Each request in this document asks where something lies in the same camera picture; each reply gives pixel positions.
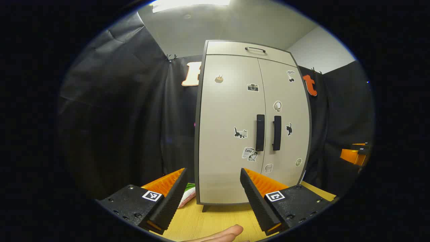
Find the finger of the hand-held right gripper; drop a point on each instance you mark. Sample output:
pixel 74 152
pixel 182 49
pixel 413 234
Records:
pixel 351 156

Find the grey double-door shoe cabinet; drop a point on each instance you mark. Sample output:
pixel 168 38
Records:
pixel 197 141

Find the grey cabinet drawer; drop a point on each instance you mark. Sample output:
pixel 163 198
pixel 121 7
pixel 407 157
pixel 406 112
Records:
pixel 228 47

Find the grey shoe cabinet door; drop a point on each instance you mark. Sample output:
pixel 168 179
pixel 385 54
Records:
pixel 295 101
pixel 221 117

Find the ceiling light panel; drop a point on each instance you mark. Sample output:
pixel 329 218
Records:
pixel 188 4

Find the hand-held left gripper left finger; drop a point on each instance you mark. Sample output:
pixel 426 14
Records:
pixel 171 201

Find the colourful printed packet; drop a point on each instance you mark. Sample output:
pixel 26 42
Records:
pixel 188 198

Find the black backdrop cloth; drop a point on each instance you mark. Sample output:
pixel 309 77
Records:
pixel 117 117

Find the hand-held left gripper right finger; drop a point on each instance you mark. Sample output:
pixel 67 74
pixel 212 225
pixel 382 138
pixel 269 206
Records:
pixel 257 201

